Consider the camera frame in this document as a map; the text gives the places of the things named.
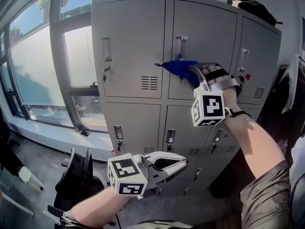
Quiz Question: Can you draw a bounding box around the white hanging garment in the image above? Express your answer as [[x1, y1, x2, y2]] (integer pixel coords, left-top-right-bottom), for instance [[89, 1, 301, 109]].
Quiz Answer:
[[278, 53, 301, 115]]

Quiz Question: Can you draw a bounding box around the black bag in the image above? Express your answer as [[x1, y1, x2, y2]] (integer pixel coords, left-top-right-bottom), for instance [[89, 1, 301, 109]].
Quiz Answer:
[[227, 0, 284, 26]]

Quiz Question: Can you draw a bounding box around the person's right forearm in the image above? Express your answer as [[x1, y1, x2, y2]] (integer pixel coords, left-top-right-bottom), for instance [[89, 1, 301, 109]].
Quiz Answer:
[[221, 87, 288, 180]]

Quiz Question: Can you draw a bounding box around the locker key bunch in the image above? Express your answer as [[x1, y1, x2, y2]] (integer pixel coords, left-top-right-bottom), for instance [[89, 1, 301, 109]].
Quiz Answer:
[[101, 65, 112, 82]]

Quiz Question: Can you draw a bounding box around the person's left forearm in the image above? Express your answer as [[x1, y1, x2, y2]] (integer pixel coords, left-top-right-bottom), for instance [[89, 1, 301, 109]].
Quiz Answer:
[[70, 187, 135, 229]]

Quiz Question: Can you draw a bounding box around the grid of grey locker doors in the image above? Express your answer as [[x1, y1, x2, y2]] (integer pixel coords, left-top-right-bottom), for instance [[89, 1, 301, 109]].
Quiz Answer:
[[96, 0, 279, 196]]

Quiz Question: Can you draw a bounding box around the blue cloth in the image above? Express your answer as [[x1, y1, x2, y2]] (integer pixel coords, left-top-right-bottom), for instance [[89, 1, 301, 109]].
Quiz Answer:
[[154, 60, 201, 86]]

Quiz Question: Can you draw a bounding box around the grey metal locker cabinet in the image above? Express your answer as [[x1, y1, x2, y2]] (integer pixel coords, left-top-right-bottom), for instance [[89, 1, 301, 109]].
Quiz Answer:
[[91, 0, 283, 197]]

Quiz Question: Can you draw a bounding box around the dark window frame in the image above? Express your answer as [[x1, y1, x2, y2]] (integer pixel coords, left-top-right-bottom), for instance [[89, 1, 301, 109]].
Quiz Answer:
[[0, 0, 108, 135]]

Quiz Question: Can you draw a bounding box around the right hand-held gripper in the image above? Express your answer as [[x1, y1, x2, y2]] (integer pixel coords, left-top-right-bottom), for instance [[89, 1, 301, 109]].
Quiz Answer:
[[188, 62, 243, 127]]

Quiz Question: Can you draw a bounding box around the black office chair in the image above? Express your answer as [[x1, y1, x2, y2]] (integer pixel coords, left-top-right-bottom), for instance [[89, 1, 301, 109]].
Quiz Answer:
[[47, 147, 107, 226]]

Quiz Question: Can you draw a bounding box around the grey vented metal locker door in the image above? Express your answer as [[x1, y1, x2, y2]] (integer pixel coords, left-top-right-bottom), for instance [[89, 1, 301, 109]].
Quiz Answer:
[[168, 0, 238, 100]]

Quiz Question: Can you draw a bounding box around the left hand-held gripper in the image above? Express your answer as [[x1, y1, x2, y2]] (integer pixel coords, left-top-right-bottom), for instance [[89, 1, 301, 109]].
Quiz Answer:
[[107, 151, 189, 197]]

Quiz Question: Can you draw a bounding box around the white plastic device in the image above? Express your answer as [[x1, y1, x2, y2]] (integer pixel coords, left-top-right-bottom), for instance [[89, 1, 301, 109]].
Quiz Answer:
[[18, 167, 45, 192]]

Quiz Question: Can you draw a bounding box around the black wristband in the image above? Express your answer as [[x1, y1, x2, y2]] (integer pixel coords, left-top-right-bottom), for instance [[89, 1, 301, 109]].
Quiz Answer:
[[224, 106, 252, 118]]

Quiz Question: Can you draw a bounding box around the person's right hand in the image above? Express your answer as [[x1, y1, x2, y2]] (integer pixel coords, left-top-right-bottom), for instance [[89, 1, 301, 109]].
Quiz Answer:
[[199, 65, 231, 82]]

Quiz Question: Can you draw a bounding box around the person's white shirt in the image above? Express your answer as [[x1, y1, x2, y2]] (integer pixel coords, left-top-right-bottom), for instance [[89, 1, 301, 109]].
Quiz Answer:
[[289, 137, 305, 190]]

